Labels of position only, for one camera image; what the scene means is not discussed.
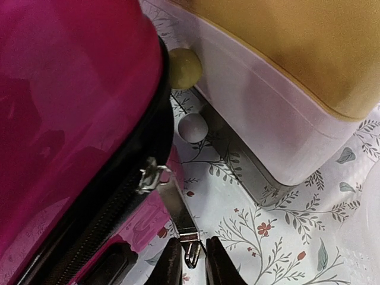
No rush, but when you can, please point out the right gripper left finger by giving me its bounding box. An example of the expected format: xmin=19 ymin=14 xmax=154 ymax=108
xmin=153 ymin=237 xmax=182 ymax=284

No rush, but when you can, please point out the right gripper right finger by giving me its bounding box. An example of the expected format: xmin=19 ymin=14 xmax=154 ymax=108
xmin=205 ymin=236 xmax=246 ymax=285

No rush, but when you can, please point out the pink and teal kids suitcase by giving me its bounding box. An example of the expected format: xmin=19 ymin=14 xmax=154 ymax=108
xmin=1 ymin=1 xmax=183 ymax=284

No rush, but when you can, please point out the floral white tablecloth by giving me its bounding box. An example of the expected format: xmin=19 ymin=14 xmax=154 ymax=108
xmin=141 ymin=1 xmax=379 ymax=284

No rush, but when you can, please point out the yellow and white storage box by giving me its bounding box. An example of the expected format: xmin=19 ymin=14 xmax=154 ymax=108
xmin=162 ymin=1 xmax=379 ymax=206

